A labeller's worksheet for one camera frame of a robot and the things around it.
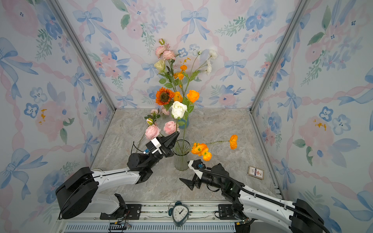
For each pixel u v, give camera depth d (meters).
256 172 0.86
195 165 0.61
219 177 0.61
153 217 0.73
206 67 0.84
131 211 0.74
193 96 0.70
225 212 0.74
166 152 0.58
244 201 0.54
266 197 0.50
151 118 1.11
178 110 0.45
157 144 0.52
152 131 0.64
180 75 0.84
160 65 0.83
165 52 0.81
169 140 0.59
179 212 0.71
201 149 0.58
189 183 0.63
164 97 0.72
